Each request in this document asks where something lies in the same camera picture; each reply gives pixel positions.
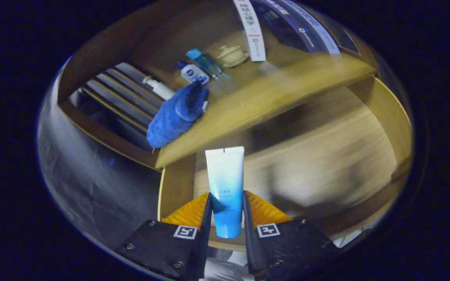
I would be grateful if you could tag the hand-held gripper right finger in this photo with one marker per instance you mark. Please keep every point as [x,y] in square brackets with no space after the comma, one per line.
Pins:
[249,242]

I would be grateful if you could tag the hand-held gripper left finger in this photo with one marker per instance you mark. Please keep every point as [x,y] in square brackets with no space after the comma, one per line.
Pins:
[203,234]

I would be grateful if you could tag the blue and white tube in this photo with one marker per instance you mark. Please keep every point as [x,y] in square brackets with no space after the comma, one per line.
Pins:
[225,183]

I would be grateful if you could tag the wooden countertop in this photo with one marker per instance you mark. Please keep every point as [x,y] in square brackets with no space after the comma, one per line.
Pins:
[272,89]

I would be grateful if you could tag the wooden cabinet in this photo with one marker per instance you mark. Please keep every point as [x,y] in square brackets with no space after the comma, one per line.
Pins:
[158,35]

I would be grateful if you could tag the black backdrop cloth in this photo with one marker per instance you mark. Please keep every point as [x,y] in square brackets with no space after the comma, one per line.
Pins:
[92,187]

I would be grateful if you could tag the blue folded towel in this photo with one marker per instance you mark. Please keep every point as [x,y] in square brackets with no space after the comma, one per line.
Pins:
[172,117]

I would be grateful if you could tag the white pump bottle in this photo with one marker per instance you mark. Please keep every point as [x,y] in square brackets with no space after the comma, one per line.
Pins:
[162,90]

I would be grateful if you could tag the white bottle with blue cap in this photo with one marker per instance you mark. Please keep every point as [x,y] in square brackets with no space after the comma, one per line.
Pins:
[193,73]

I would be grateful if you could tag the clear blue bottle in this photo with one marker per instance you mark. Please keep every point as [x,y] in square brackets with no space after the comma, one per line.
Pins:
[205,61]

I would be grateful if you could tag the beige lidded teacup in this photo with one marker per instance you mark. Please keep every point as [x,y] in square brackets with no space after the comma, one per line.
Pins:
[233,56]

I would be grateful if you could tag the white book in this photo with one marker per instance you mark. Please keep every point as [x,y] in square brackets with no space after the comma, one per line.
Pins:
[253,31]

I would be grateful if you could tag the pale lilac book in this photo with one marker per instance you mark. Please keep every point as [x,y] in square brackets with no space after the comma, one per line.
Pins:
[322,35]

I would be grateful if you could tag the dark blue book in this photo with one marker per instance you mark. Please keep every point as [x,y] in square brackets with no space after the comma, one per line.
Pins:
[299,27]

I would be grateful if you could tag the black book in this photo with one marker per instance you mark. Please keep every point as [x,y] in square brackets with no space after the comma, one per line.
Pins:
[272,17]

